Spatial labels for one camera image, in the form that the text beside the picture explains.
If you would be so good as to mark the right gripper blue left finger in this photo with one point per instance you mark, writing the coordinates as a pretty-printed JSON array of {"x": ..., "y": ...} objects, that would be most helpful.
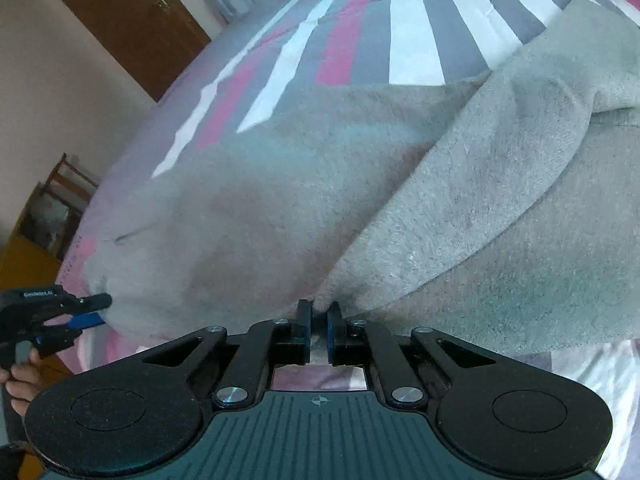
[{"x": 258, "y": 353}]

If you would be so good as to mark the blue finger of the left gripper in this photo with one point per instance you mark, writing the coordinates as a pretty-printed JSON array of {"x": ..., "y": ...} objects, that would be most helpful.
[
  {"x": 93, "y": 303},
  {"x": 85, "y": 321}
]

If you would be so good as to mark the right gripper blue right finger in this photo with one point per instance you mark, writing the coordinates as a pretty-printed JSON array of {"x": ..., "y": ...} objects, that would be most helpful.
[{"x": 371, "y": 346}]

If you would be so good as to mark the grey fleece pants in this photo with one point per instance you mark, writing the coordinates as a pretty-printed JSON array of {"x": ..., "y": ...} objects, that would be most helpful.
[{"x": 503, "y": 210}]

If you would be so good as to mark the person's left hand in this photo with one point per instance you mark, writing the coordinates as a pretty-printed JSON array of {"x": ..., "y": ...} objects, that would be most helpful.
[{"x": 23, "y": 381}]

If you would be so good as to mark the dark wooden chair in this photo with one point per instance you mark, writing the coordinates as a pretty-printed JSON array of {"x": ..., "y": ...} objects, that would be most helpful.
[{"x": 72, "y": 187}]

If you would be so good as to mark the brown wooden door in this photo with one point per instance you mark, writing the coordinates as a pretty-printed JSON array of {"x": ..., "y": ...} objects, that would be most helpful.
[{"x": 153, "y": 40}]

